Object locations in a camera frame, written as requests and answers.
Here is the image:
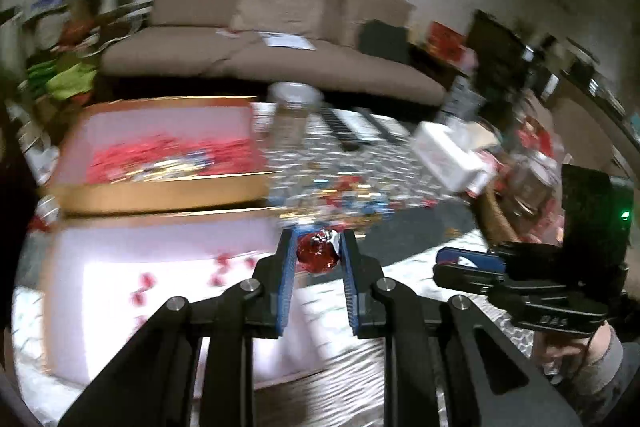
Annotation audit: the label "slim black remote control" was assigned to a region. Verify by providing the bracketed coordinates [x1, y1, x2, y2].
[355, 107, 406, 140]

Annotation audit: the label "pile of foil-wrapped candies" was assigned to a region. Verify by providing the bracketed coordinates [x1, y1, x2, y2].
[277, 174, 436, 228]
[87, 132, 263, 184]

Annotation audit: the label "brown sofa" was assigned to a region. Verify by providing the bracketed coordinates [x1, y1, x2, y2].
[100, 0, 448, 108]

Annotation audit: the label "white papers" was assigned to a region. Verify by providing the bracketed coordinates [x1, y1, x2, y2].
[260, 32, 318, 50]

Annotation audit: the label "black cushion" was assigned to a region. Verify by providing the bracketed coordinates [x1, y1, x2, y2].
[357, 19, 411, 62]

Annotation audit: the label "wicker basket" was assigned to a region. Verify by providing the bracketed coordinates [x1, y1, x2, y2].
[472, 187, 521, 248]

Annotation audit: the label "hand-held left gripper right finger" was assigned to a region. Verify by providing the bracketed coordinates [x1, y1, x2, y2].
[340, 229, 583, 427]

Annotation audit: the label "white remote control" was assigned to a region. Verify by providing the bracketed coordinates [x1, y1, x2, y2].
[345, 114, 382, 142]

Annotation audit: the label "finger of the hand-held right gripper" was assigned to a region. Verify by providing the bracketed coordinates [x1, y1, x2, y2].
[432, 263, 505, 297]
[436, 246, 508, 275]

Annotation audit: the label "red cardboard boxes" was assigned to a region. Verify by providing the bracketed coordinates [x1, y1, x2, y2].
[427, 22, 468, 58]

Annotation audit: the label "dark wooden cabinet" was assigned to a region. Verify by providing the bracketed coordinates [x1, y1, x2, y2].
[470, 9, 531, 92]

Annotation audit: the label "white floral tissue box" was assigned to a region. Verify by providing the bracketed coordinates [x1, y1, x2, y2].
[410, 121, 493, 195]

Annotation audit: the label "green plastic bag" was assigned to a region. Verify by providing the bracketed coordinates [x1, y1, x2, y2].
[25, 57, 98, 102]

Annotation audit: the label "red gold gift box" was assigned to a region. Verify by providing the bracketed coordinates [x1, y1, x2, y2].
[44, 96, 313, 390]

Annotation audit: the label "clear plastic seed jar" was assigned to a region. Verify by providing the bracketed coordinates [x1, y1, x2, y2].
[267, 82, 325, 152]

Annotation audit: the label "red foil candy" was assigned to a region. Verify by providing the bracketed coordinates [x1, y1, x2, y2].
[296, 229, 342, 273]

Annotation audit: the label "person's right forearm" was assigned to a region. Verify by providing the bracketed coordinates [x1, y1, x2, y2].
[532, 324, 640, 427]

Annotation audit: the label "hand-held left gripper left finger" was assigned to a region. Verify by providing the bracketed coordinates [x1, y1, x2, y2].
[59, 229, 301, 427]

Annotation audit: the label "white tissue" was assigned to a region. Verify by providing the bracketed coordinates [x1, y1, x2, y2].
[441, 77, 482, 125]

